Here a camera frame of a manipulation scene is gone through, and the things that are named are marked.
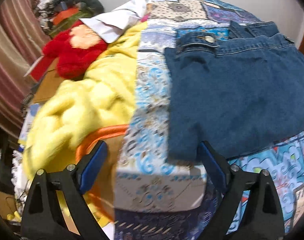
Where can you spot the blue denim jacket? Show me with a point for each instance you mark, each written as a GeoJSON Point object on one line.
{"type": "Point", "coordinates": [240, 94]}

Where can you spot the blue patchwork bed cover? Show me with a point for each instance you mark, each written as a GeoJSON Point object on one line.
{"type": "Point", "coordinates": [161, 198]}

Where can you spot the striped maroon curtain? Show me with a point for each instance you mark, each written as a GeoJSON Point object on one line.
{"type": "Point", "coordinates": [21, 43]}

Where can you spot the yellow fluffy blanket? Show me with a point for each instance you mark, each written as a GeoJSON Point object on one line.
{"type": "Point", "coordinates": [104, 97]}

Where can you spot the red plush toy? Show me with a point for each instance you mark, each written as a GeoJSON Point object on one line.
{"type": "Point", "coordinates": [75, 49]}

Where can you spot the brown cardboard box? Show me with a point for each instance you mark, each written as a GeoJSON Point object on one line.
{"type": "Point", "coordinates": [49, 84]}

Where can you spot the clothes pile in corner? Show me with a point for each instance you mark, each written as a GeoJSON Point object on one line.
{"type": "Point", "coordinates": [55, 16]}

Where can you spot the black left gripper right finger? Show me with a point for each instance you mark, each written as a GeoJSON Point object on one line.
{"type": "Point", "coordinates": [262, 217]}

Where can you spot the white folded shirt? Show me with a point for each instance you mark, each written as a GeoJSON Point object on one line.
{"type": "Point", "coordinates": [111, 25]}

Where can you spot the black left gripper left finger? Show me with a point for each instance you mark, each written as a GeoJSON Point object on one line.
{"type": "Point", "coordinates": [42, 216]}

